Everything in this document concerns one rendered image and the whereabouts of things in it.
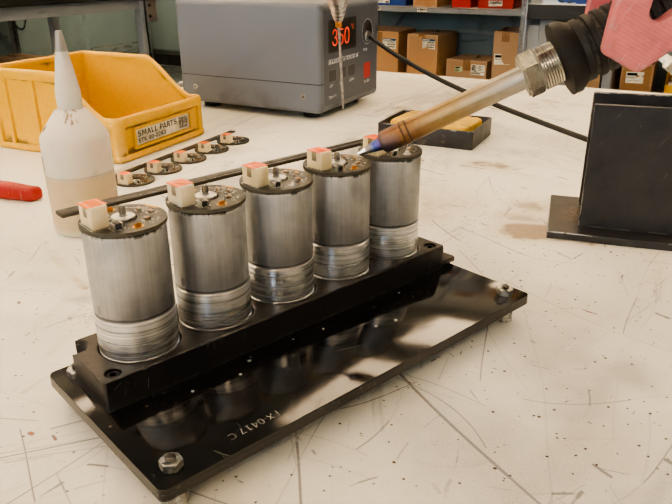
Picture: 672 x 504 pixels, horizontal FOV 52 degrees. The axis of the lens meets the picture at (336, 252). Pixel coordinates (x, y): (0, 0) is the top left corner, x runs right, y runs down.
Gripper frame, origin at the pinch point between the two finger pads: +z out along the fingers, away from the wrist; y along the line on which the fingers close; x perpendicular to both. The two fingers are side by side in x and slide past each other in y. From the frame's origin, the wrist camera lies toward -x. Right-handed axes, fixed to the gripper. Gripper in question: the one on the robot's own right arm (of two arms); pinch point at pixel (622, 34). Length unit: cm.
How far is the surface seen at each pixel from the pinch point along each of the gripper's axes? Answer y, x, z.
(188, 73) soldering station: -40.9, -18.3, 18.6
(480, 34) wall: -466, 82, 14
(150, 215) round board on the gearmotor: 5.1, -10.8, 10.8
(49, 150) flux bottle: -8.2, -18.0, 16.6
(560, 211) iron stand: -11.8, 6.8, 8.2
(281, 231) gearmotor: 2.6, -7.0, 10.5
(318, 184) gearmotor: 0.5, -6.4, 9.1
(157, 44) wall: -595, -136, 154
